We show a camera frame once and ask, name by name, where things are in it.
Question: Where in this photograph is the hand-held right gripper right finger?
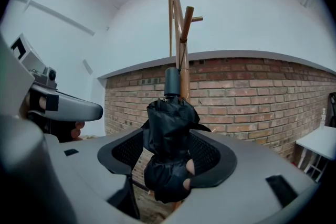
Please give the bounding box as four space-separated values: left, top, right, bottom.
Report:
161 130 320 224

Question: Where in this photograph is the black umbrella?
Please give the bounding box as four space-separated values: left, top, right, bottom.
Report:
141 38 212 204

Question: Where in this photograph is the white folding table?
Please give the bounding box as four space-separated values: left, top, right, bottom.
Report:
295 125 336 183

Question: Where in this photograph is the thin light wooden pole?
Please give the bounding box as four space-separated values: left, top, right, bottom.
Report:
166 0 173 58

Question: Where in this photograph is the small clear bottle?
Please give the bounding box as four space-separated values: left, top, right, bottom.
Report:
319 108 328 129

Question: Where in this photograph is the brown wooden coat rack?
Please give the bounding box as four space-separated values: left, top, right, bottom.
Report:
155 0 204 191

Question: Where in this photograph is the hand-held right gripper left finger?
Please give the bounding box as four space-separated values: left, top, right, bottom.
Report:
44 128 144 224

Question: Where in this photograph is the black bag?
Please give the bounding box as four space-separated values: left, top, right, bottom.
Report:
325 91 336 129

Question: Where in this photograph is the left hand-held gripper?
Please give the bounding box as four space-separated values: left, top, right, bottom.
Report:
10 33 104 124

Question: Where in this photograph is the person's left hand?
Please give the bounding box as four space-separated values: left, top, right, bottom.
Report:
70 120 86 141

